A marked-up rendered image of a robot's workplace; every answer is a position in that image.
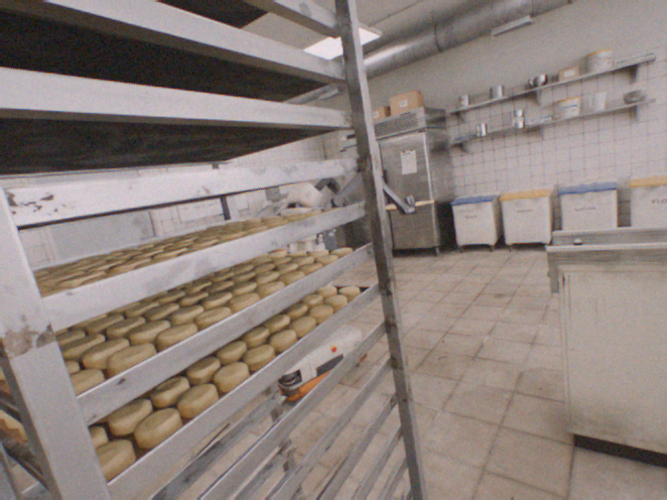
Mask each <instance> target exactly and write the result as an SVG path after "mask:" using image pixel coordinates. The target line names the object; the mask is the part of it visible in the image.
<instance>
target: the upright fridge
mask: <svg viewBox="0 0 667 500"><path fill-rule="evenodd" d="M372 123H373V131H374V138H375V145H376V152H378V158H379V166H380V173H381V176H382V177H383V180H384V181H385V182H386V183H387V184H388V186H389V187H390V188H391V189H392V190H393V191H394V192H395V193H396V194H397V195H398V197H399V198H400V199H401V200H402V201H403V202H404V198H405V196H408V195H412V194H413V196H414V200H415V201H416V202H421V201H437V202H438V203H433V204H427V205H422V206H417V213H416V214H407V215H401V214H400V213H399V212H398V211H399V210H393V211H386V214H387V221H388V228H389V236H390V242H391V249H410V248H435V253H436V254H437V255H436V256H439V255H438V253H439V250H438V248H440V247H442V246H445V245H446V244H448V243H449V242H451V241H452V243H453V244H452V245H453V246H455V238H457V236H456V228H455V220H454V212H453V207H452V206H451V204H452V203H453V202H454V201H455V200H456V197H455V188H454V178H453V169H452V159H451V149H450V140H449V131H448V129H447V127H448V123H447V113H446V112H445V109H439V108H431V107H424V106H423V107H420V108H416V109H413V110H408V111H405V112H401V113H398V114H395V115H391V116H388V117H384V118H381V119H377V120H373V121H372ZM338 137H339V143H340V147H341V148H342V149H341V150H339V151H340V157H341V158H342V159H346V158H358V150H357V144H356V137H355V131H354V130H352V131H338ZM409 150H415V152H416V163H417V173H412V174H404V175H402V161H401V153H400V152H404V151H409ZM348 201H349V203H350V204H351V205H353V204H354V203H355V202H356V201H360V202H364V201H365V196H364V189H363V182H362V181H361V182H360V183H359V184H358V185H357V186H356V187H355V188H354V189H353V190H352V191H351V192H350V193H349V194H348ZM352 225H353V232H354V239H355V245H356V249H359V248H361V247H363V246H365V245H367V244H369V243H371V235H370V228H369V222H368V215H365V216H363V217H360V218H357V219H355V220H353V221H352Z"/></svg>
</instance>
